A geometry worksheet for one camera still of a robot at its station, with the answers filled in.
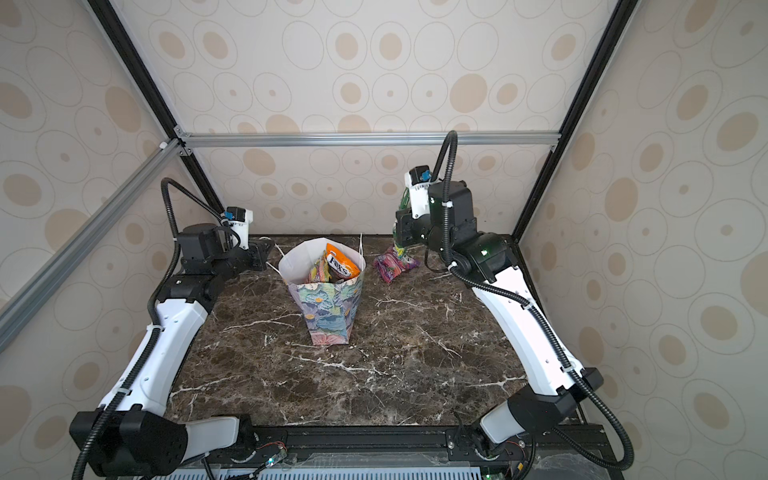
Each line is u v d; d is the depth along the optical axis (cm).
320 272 81
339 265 83
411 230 56
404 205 65
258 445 73
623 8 67
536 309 41
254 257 66
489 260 43
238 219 63
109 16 67
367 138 92
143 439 38
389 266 106
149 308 49
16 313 51
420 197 55
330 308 78
